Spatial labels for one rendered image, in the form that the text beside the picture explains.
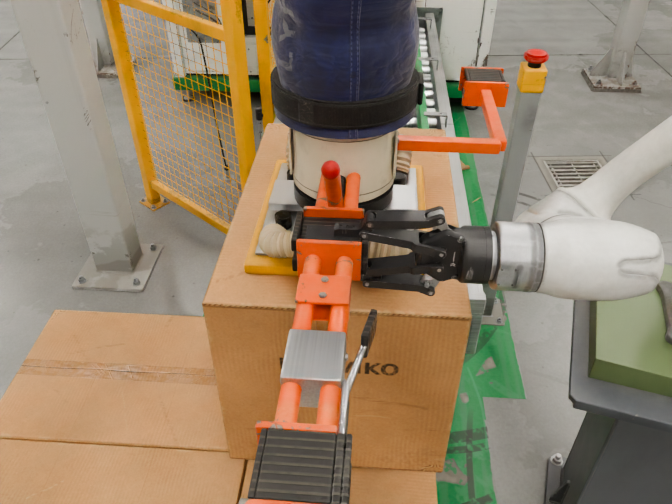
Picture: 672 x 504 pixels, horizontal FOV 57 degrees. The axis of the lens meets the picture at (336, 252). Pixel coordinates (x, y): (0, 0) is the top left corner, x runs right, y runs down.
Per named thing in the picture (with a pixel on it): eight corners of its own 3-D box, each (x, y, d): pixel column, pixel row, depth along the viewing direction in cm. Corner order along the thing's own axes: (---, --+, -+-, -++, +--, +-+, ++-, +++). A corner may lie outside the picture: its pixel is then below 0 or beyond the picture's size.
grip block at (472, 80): (458, 89, 128) (461, 66, 125) (499, 90, 128) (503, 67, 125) (461, 106, 122) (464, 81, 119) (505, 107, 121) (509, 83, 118)
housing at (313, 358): (288, 356, 69) (286, 327, 66) (348, 359, 68) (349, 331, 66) (278, 406, 63) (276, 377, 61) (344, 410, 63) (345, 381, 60)
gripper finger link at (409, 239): (443, 260, 78) (447, 252, 77) (358, 242, 77) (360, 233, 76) (441, 242, 81) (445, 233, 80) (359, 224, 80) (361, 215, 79)
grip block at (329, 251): (299, 239, 87) (298, 204, 83) (368, 243, 86) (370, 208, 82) (291, 277, 80) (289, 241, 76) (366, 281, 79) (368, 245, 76)
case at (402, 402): (277, 260, 163) (266, 122, 138) (428, 268, 161) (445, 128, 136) (229, 459, 116) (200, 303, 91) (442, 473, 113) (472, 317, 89)
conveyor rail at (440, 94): (421, 46, 353) (424, 12, 341) (430, 46, 353) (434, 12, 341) (456, 344, 174) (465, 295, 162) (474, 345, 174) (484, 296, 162)
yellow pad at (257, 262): (276, 167, 123) (275, 144, 120) (326, 169, 123) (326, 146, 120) (243, 274, 96) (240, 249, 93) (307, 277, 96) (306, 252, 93)
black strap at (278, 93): (283, 68, 105) (281, 45, 102) (419, 73, 104) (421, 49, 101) (260, 127, 87) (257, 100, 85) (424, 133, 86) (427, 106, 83)
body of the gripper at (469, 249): (498, 247, 74) (421, 244, 74) (487, 299, 79) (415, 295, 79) (490, 211, 79) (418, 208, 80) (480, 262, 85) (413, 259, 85)
